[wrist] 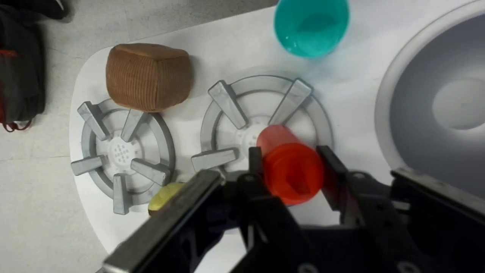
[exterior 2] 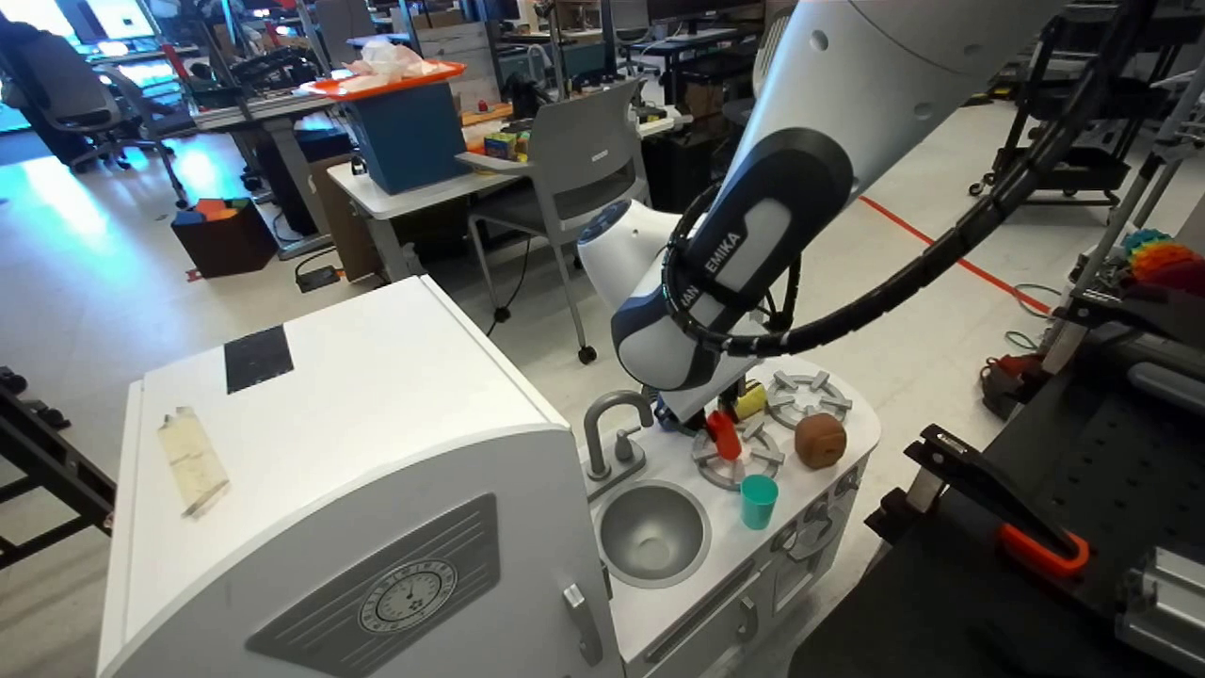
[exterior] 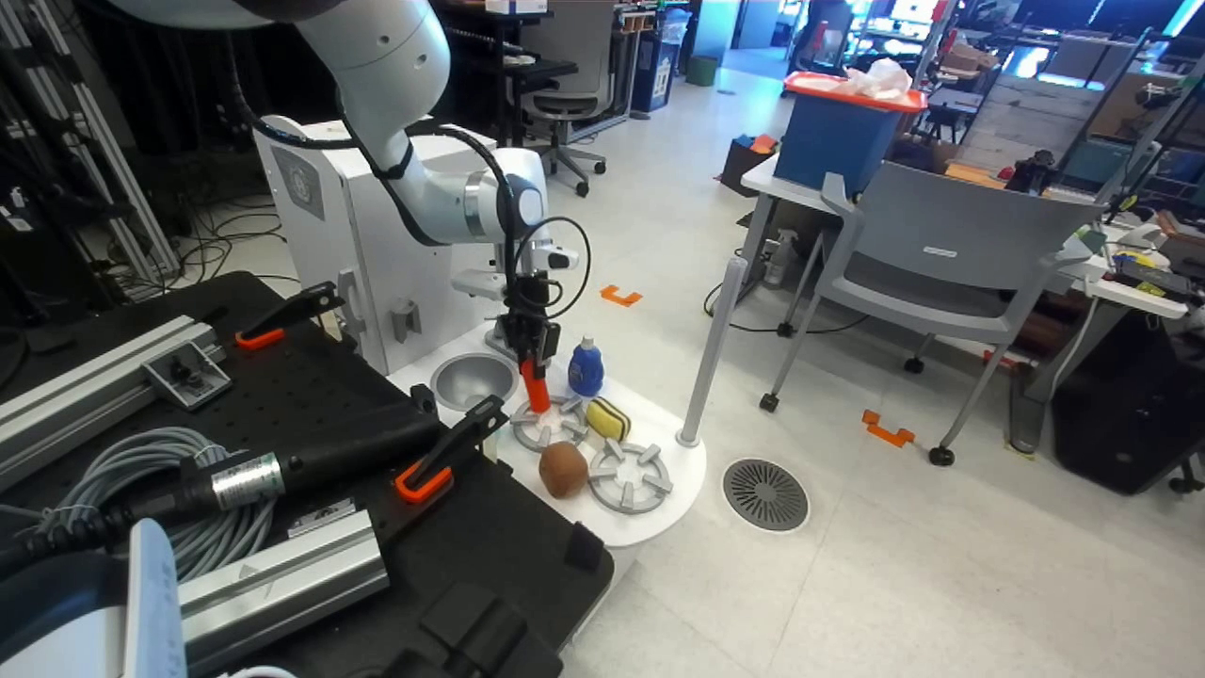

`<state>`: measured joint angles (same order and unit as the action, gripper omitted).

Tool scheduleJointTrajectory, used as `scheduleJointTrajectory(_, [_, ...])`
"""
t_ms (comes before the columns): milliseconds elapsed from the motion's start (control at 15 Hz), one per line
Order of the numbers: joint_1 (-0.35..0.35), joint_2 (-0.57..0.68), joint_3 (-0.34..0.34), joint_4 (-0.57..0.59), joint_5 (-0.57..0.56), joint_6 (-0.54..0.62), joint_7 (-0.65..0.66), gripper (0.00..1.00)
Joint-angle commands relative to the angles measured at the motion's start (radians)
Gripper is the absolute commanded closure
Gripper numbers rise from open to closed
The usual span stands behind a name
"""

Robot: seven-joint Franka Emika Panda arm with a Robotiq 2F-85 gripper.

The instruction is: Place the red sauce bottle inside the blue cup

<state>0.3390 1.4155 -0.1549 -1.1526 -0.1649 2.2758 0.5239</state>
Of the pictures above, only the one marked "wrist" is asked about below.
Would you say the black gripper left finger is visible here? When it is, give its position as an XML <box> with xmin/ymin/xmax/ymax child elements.
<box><xmin>249</xmin><ymin>146</ymin><xmax>265</xmax><ymax>199</ymax></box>

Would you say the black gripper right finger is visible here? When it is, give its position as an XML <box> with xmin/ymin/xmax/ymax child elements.
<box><xmin>317</xmin><ymin>145</ymin><xmax>355</xmax><ymax>218</ymax></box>

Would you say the teal blue plastic cup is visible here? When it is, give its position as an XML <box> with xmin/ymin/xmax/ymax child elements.
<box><xmin>273</xmin><ymin>0</ymin><xmax>352</xmax><ymax>60</ymax></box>

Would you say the grey toy burner grate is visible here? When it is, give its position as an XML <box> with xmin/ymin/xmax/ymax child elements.
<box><xmin>189</xmin><ymin>75</ymin><xmax>335</xmax><ymax>177</ymax></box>
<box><xmin>70</xmin><ymin>98</ymin><xmax>177</xmax><ymax>218</ymax></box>

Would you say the yellow sponge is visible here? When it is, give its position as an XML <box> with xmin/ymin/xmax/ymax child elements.
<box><xmin>147</xmin><ymin>181</ymin><xmax>188</xmax><ymax>218</ymax></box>

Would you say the white toy kitchen unit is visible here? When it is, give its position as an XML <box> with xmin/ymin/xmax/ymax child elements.
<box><xmin>67</xmin><ymin>0</ymin><xmax>485</xmax><ymax>257</ymax></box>

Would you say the grey toy sink bowl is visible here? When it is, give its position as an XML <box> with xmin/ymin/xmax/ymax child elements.
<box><xmin>374</xmin><ymin>2</ymin><xmax>485</xmax><ymax>199</ymax></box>

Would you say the black bag red trim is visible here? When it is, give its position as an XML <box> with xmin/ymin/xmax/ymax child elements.
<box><xmin>0</xmin><ymin>0</ymin><xmax>70</xmax><ymax>134</ymax></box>

